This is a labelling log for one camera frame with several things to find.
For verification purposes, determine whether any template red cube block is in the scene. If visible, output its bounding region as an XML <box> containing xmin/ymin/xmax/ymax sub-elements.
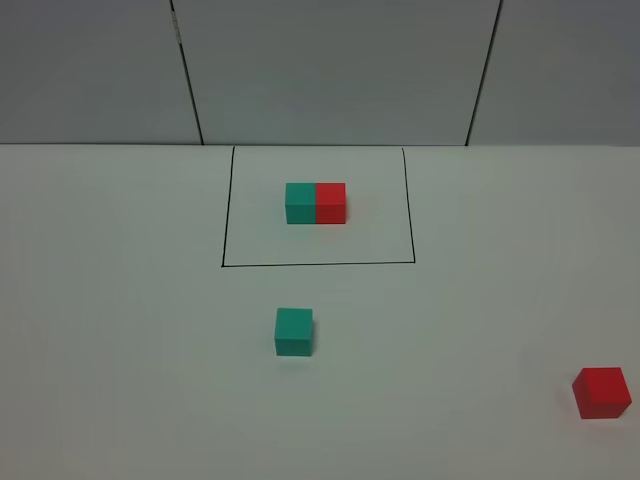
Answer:
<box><xmin>315</xmin><ymin>183</ymin><xmax>347</xmax><ymax>224</ymax></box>

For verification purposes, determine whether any template green cube block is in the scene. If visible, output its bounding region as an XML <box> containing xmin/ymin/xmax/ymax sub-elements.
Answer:
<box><xmin>285</xmin><ymin>183</ymin><xmax>316</xmax><ymax>224</ymax></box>

